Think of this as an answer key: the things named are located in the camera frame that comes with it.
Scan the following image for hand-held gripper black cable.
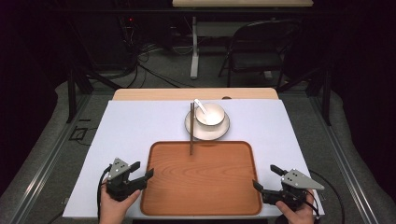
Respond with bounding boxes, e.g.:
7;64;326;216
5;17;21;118
306;169;347;224
96;165;112;220

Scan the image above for white table mat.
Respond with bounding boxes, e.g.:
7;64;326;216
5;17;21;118
62;99;326;219

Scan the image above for white bowl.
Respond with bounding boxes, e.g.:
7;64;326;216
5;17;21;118
194;102;226;128

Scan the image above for light wooden table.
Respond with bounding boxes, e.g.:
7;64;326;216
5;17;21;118
111;87;280;102

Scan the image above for black folding chair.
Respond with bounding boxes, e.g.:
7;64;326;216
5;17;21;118
217;20;302;89

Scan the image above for right hand-held gripper black cable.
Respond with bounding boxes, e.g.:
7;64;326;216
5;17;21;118
306;169;347;224

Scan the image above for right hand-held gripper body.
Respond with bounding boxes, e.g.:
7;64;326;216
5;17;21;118
261;168;326;209

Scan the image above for black metal stand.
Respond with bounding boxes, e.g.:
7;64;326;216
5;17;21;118
65;62;123;124
276;63;332;127

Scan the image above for white plate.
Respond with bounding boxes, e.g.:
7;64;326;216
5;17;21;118
184;108;231;142

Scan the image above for bundle of floor cables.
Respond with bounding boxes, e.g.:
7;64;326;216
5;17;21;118
116;15;191;90

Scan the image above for person's left hand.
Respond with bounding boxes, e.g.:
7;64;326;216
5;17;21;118
99;179;142;224

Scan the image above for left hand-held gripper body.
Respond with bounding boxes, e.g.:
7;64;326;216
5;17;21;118
106;157;148;202

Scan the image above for white-legged background table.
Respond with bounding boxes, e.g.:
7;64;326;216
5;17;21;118
171;0;315;80

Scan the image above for wooden tray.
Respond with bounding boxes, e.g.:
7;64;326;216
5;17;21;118
139;140;263;217

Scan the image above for left hand-held gripper black cable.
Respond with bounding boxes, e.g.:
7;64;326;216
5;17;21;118
96;165;112;220

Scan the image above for aluminium floor rail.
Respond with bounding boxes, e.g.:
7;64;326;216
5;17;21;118
310;95;381;224
8;92;92;224

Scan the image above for person's right hand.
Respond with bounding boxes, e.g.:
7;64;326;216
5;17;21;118
275;189;316;224

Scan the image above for dark brown chopstick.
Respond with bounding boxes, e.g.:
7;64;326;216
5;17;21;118
191;102;196;156
190;102;194;156

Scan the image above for white spoon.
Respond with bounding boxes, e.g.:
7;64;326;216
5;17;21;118
193;98;208;117

